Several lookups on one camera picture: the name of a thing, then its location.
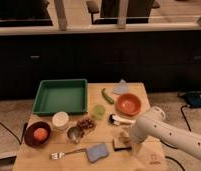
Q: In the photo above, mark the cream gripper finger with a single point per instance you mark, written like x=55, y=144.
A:
x=124, y=138

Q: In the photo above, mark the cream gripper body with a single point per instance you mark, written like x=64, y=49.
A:
x=135, y=148

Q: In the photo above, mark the wooden felt eraser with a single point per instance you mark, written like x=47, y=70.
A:
x=118, y=145

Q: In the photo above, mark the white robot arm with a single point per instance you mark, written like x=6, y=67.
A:
x=151, y=123

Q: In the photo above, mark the green plastic tray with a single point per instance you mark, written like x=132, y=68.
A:
x=68, y=95

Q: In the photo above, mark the orange bowl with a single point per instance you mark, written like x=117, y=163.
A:
x=128, y=104

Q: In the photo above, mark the blue sponge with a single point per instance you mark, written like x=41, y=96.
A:
x=97, y=152

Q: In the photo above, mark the light green cup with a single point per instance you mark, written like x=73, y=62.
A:
x=98, y=112

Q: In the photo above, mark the green chili pepper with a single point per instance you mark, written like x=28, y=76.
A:
x=107, y=97

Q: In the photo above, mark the brown grape bunch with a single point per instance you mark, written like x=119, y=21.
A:
x=86, y=124

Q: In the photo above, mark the grey folded cloth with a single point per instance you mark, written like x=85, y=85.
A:
x=121, y=87

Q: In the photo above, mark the metal measuring cup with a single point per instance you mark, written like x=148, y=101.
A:
x=75, y=134

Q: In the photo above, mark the white round container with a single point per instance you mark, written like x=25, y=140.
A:
x=60, y=120

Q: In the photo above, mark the silver fork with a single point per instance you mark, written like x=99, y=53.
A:
x=59, y=155

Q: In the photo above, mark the blue black device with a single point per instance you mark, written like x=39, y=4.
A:
x=193, y=99

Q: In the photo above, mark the orange fruit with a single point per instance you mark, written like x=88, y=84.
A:
x=40, y=134

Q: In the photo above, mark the dark red plate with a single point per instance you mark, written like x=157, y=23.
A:
x=29, y=138

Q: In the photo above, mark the dark office chair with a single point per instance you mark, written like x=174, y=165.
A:
x=121, y=11

